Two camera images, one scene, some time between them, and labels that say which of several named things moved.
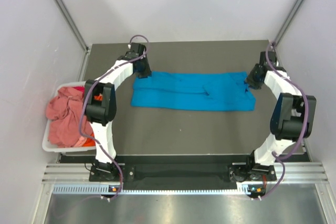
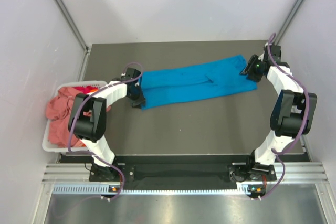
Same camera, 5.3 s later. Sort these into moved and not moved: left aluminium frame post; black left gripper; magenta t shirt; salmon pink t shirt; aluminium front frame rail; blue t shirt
Moved: black left gripper; blue t shirt
Not moved: salmon pink t shirt; aluminium front frame rail; magenta t shirt; left aluminium frame post
